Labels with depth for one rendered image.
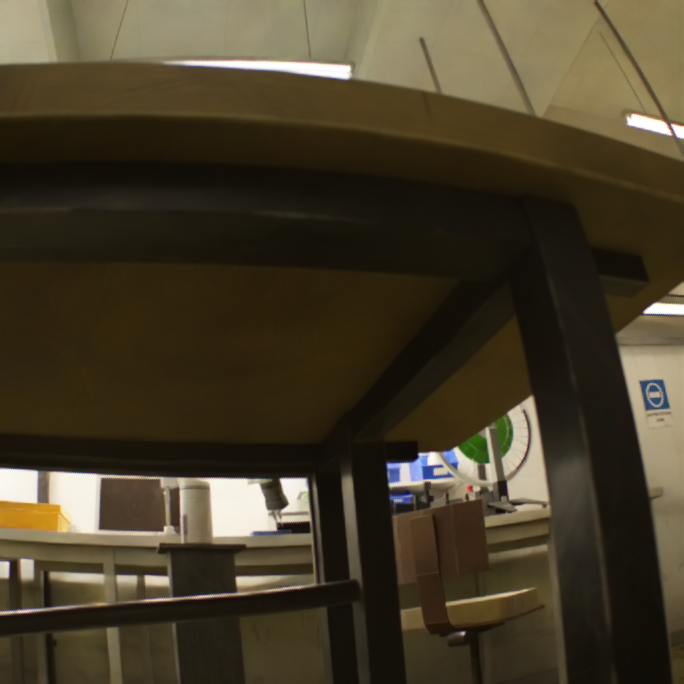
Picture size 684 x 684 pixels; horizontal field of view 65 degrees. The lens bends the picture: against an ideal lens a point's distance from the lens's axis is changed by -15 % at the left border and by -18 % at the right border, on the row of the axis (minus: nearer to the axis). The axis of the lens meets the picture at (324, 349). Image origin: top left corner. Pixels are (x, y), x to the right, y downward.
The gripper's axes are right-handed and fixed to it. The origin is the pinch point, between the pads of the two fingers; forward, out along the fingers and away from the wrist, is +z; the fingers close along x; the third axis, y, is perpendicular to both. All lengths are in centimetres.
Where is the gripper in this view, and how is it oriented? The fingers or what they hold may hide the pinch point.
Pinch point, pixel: (280, 526)
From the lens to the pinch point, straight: 214.1
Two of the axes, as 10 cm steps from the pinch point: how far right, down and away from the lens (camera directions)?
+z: 2.8, 9.6, 0.3
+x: -8.9, 2.5, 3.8
